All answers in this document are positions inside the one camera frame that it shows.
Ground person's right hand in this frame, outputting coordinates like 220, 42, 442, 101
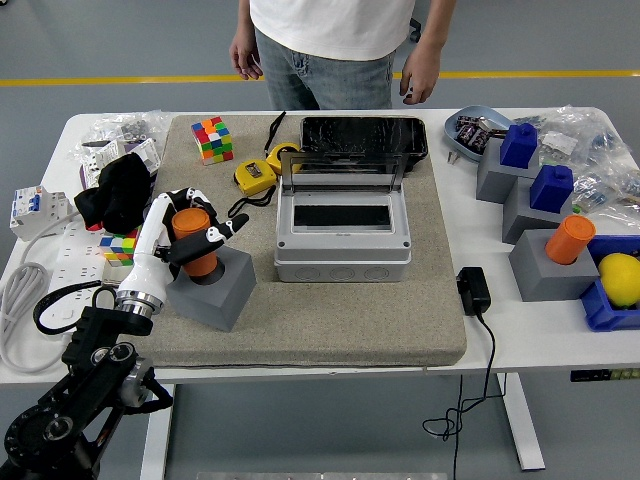
228, 37, 265, 81

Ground person's left hand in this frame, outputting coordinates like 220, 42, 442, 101
398, 47, 444, 106

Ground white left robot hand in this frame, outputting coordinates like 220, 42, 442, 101
116, 186, 250, 306

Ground orange cylinder battery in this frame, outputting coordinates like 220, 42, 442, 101
171, 207, 219, 278
544, 214, 597, 266

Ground grey electrical box clear lid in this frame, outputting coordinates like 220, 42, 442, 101
273, 149, 413, 284

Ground blue block battery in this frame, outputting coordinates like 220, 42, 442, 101
528, 164, 575, 212
499, 122, 539, 169

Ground small colourful puzzle cube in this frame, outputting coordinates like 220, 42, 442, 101
98, 225, 144, 268

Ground pale blue dish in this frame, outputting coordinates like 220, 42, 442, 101
443, 104, 516, 164

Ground black cloth glove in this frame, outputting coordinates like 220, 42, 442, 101
73, 152, 156, 234

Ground white power strip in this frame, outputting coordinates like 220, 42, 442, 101
38, 222, 109, 335

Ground grey cube holder block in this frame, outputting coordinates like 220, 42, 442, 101
501, 175, 574, 246
508, 228, 600, 303
475, 137, 542, 205
163, 248, 258, 333

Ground silver snack packet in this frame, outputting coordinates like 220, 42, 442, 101
477, 115, 510, 139

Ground black plastic tray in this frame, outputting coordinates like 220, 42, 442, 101
298, 115, 430, 174

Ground large colourful puzzle cube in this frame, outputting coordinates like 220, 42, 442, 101
190, 116, 235, 165

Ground person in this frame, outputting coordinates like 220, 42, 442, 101
228, 0, 459, 111

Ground white printed package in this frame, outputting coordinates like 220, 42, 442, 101
78, 137, 162, 189

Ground yellow tape measure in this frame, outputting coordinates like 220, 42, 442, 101
263, 110, 302, 176
227, 158, 279, 220

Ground white circuit breaker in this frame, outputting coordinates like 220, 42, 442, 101
8, 184, 74, 243

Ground clear bag of screws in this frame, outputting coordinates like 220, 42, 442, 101
69, 108, 174, 161

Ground beige fabric mat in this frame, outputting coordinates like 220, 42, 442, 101
113, 113, 469, 370

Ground clear bags of parts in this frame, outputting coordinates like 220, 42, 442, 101
514, 103, 640, 221

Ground white table leg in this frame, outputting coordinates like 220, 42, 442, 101
139, 383, 177, 480
496, 372, 546, 471

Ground black power adapter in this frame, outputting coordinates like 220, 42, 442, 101
457, 266, 492, 317

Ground yellow lemon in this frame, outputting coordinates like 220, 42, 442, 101
598, 252, 640, 308

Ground blue storage bin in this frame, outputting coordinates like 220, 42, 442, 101
579, 234, 640, 332

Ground black table control panel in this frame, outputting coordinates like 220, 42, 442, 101
569, 368, 640, 384

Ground black adapter cord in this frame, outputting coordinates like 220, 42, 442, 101
422, 309, 507, 480

